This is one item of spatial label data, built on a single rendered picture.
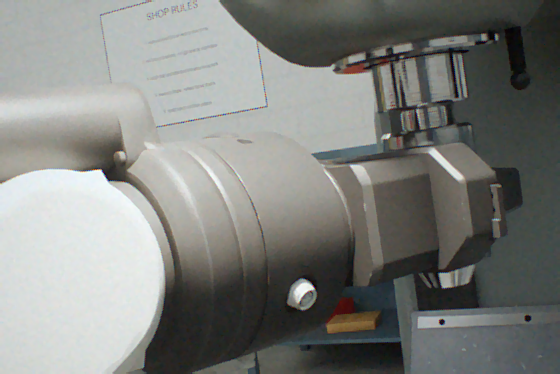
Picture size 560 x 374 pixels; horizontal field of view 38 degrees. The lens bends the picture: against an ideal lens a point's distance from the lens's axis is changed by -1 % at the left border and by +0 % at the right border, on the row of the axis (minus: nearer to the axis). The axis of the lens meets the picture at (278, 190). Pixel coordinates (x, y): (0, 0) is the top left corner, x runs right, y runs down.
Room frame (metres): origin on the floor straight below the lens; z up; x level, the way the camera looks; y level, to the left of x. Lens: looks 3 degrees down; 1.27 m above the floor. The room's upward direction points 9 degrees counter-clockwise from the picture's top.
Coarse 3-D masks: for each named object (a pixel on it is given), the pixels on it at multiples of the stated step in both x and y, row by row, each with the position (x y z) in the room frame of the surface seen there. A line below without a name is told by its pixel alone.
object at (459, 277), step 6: (474, 264) 0.41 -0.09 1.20; (456, 270) 0.41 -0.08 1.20; (462, 270) 0.41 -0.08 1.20; (468, 270) 0.41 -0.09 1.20; (420, 276) 0.42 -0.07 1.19; (426, 276) 0.41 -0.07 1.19; (432, 276) 0.41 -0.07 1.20; (438, 276) 0.41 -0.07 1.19; (444, 276) 0.41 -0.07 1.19; (450, 276) 0.41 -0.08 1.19; (456, 276) 0.41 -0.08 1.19; (462, 276) 0.41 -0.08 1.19; (468, 276) 0.41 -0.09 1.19; (426, 282) 0.42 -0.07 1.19; (432, 282) 0.41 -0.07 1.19; (438, 282) 0.41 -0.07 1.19; (444, 282) 0.41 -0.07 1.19; (450, 282) 0.41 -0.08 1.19; (456, 282) 0.41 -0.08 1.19; (462, 282) 0.41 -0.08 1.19
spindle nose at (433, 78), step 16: (384, 64) 0.41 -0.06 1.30; (400, 64) 0.40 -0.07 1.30; (416, 64) 0.40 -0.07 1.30; (432, 64) 0.40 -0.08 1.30; (448, 64) 0.40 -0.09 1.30; (464, 64) 0.41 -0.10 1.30; (384, 80) 0.41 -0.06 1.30; (400, 80) 0.40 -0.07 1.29; (416, 80) 0.40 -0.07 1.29; (432, 80) 0.40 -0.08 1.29; (448, 80) 0.40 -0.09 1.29; (464, 80) 0.41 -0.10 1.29; (384, 96) 0.41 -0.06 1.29; (400, 96) 0.40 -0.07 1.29; (416, 96) 0.40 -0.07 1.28; (432, 96) 0.40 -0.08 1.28; (448, 96) 0.40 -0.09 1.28; (464, 96) 0.41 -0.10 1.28; (384, 112) 0.42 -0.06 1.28
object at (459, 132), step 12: (396, 132) 0.44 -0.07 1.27; (408, 132) 0.40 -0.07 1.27; (420, 132) 0.40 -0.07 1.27; (432, 132) 0.40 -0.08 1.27; (444, 132) 0.40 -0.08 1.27; (456, 132) 0.40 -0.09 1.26; (468, 132) 0.41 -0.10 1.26; (384, 144) 0.42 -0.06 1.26; (396, 144) 0.41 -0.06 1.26; (408, 144) 0.40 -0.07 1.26; (420, 144) 0.40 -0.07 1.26; (432, 144) 0.40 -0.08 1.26
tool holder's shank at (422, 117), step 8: (440, 104) 0.41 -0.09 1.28; (448, 104) 0.41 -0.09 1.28; (392, 112) 0.42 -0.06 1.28; (408, 112) 0.41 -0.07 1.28; (416, 112) 0.41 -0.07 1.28; (424, 112) 0.41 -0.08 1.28; (432, 112) 0.41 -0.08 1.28; (440, 112) 0.41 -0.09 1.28; (408, 120) 0.41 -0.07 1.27; (416, 120) 0.41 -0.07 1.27; (424, 120) 0.41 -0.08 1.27; (432, 120) 0.41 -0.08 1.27; (440, 120) 0.41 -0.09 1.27; (408, 128) 0.42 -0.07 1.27; (416, 128) 0.41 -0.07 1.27; (424, 128) 0.41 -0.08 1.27
